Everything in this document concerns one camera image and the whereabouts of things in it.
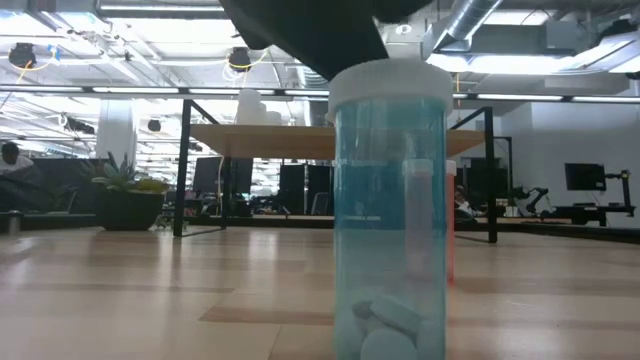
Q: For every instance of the blue pill vial white cap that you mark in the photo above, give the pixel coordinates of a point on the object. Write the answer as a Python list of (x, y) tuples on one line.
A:
[(390, 225)]

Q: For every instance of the black background robot arm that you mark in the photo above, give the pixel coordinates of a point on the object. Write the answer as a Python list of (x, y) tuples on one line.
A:
[(530, 196)]

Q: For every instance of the small green plant sprig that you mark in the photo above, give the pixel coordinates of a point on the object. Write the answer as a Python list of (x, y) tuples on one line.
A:
[(127, 210)]

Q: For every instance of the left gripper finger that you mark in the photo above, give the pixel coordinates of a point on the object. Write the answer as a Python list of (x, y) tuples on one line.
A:
[(310, 30), (401, 9)]

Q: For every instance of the black metal table frame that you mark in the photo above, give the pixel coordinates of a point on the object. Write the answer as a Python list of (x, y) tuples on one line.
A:
[(60, 222)]

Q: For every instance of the black ceiling dome fixture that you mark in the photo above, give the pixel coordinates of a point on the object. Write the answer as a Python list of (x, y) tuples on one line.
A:
[(22, 54), (154, 125), (240, 59)]

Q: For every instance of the black background desk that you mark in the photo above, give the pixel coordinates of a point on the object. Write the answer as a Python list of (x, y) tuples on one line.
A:
[(595, 212)]

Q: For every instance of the silver ventilation duct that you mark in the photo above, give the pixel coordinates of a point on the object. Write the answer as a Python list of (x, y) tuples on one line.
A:
[(465, 20)]

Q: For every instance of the wooden shelf black metal legs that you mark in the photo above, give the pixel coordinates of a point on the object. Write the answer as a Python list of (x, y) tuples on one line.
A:
[(260, 141)]

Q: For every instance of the dark background monitor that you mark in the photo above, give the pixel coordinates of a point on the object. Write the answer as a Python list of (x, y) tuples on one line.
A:
[(320, 182), (207, 175), (243, 176), (292, 182)]

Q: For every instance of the black monitor on stand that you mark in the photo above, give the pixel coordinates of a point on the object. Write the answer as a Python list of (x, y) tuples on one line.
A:
[(585, 176)]

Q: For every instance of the orange pill vial white cap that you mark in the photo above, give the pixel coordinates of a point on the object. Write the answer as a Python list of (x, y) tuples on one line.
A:
[(451, 240)]

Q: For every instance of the person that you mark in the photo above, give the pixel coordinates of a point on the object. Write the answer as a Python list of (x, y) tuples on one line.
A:
[(12, 161), (462, 204)]

